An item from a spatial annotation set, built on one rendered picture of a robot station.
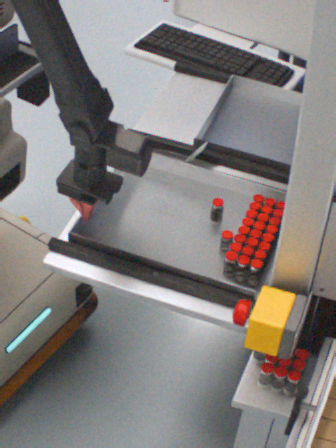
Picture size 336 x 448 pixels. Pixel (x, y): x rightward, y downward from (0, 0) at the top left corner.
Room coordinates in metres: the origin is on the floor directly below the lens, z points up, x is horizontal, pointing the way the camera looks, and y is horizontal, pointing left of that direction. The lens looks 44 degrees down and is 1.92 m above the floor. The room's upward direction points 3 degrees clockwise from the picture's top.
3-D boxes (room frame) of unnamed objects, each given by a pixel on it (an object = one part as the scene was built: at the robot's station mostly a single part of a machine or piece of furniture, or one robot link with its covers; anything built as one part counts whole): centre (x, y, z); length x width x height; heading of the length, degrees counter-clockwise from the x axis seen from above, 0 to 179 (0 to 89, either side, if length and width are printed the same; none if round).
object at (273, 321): (0.77, -0.17, 1.00); 0.08 x 0.07 x 0.07; 71
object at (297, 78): (1.83, -0.12, 0.79); 0.45 x 0.28 x 0.03; 61
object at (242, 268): (1.03, -0.16, 0.90); 0.18 x 0.02 x 0.05; 160
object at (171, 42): (1.78, -0.09, 0.82); 0.40 x 0.14 x 0.02; 61
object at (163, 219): (1.08, -0.03, 0.90); 0.34 x 0.26 x 0.04; 70
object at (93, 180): (1.06, 0.14, 1.02); 0.10 x 0.07 x 0.07; 70
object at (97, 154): (1.06, 0.13, 1.08); 0.07 x 0.06 x 0.07; 71
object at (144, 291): (1.23, -0.12, 0.87); 0.70 x 0.48 x 0.02; 161
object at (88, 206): (1.07, 0.15, 0.95); 0.07 x 0.07 x 0.09; 70
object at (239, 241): (1.04, -0.14, 0.90); 0.18 x 0.02 x 0.05; 160
